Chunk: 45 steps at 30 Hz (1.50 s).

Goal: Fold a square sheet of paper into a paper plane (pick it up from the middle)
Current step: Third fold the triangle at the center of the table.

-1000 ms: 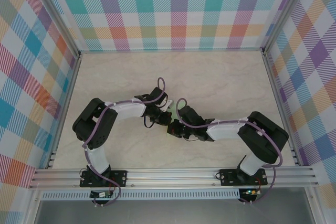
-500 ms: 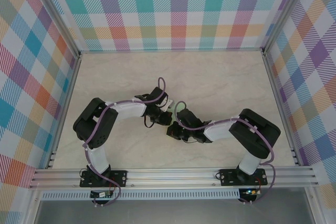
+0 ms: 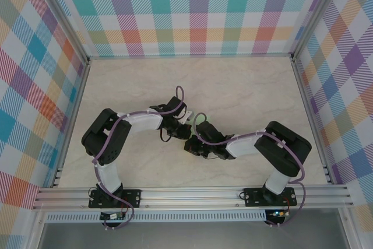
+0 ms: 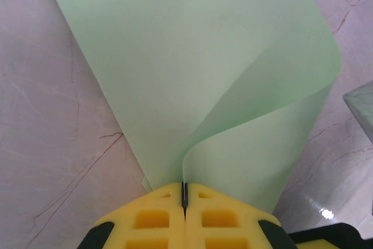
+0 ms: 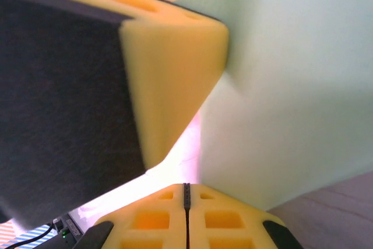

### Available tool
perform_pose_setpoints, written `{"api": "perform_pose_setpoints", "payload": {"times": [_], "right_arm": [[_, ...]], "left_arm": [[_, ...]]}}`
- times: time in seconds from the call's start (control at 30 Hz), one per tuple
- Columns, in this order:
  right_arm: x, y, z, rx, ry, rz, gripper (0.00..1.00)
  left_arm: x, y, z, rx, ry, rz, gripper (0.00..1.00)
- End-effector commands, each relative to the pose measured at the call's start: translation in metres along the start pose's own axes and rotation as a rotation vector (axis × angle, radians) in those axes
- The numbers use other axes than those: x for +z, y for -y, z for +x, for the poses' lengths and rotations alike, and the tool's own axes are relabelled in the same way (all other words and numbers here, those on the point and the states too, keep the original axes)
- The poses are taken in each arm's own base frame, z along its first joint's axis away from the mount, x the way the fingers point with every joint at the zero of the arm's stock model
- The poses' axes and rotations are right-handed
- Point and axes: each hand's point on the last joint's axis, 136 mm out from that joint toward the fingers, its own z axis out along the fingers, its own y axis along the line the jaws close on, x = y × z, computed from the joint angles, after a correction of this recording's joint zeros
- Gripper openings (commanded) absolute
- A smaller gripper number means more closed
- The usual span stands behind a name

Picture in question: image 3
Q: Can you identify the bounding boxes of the grey metal panel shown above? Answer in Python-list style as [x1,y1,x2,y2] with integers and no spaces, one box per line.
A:
[36,221,352,249]

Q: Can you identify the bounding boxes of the small right circuit board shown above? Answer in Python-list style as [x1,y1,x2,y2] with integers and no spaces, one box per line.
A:
[269,209,291,218]

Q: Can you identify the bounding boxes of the small circuit board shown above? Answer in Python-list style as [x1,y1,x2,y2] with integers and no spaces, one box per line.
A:
[100,211,126,221]
[269,209,291,218]

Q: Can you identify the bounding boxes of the small left circuit board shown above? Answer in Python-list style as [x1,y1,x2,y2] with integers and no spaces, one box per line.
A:
[100,211,126,221]

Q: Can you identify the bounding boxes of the thin black left gripper wire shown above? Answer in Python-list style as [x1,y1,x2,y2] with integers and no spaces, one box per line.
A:
[159,129,173,143]

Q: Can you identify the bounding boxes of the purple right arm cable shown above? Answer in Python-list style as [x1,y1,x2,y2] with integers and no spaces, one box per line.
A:
[192,112,307,228]

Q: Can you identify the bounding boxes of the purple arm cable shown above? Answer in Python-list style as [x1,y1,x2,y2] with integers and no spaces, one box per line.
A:
[192,112,307,228]
[92,85,187,231]

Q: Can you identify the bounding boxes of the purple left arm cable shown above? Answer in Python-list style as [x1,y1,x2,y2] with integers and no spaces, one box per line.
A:
[92,85,187,231]

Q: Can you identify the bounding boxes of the long aluminium base rail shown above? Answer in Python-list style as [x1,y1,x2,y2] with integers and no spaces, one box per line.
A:
[31,184,355,211]

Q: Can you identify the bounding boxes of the slotted grey cable duct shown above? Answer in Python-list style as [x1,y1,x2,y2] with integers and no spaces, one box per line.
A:
[43,209,268,223]

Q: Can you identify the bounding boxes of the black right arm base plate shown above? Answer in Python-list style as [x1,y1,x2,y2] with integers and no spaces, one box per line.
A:
[243,187,297,208]

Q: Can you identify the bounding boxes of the aluminium back rail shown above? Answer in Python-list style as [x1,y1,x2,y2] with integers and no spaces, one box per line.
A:
[87,53,295,61]

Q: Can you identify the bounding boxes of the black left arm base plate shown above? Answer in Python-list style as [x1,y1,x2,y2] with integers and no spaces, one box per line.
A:
[88,189,143,209]

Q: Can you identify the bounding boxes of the aluminium side rail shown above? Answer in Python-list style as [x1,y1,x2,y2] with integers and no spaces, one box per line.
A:
[51,58,92,188]
[290,56,333,184]

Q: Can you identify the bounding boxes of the aluminium frame post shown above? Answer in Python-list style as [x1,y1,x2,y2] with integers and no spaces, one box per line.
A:
[29,0,91,65]
[291,0,347,60]

